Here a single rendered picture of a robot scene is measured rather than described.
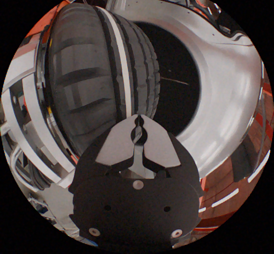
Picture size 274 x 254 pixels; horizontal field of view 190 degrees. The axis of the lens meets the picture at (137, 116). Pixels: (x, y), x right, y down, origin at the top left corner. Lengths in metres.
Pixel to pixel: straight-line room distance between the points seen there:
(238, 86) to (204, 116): 0.22
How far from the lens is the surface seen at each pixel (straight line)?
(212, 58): 0.39
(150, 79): 0.18
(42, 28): 0.20
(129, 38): 0.15
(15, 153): 0.30
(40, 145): 0.18
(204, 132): 0.44
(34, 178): 0.33
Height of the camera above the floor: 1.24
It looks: 25 degrees down
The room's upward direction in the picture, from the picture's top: 108 degrees clockwise
